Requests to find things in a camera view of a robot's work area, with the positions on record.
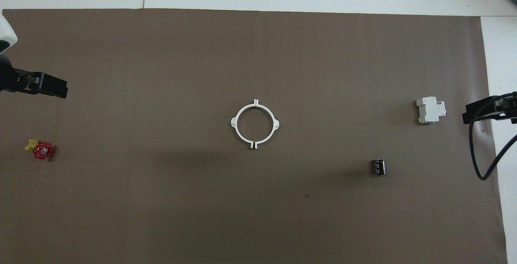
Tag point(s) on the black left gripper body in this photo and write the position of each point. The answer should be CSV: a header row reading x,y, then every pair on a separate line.
x,y
7,78

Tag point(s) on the small black connector block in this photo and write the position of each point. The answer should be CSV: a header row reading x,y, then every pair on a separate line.
x,y
378,167

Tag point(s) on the white circuit breaker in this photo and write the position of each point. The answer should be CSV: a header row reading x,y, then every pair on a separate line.
x,y
428,110

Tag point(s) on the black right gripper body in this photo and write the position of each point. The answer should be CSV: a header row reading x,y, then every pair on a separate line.
x,y
513,108

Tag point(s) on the brown paper table mat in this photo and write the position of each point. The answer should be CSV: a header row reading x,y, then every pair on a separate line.
x,y
161,53

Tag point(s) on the red handwheel brass valve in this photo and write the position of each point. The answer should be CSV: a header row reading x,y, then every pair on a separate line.
x,y
43,151

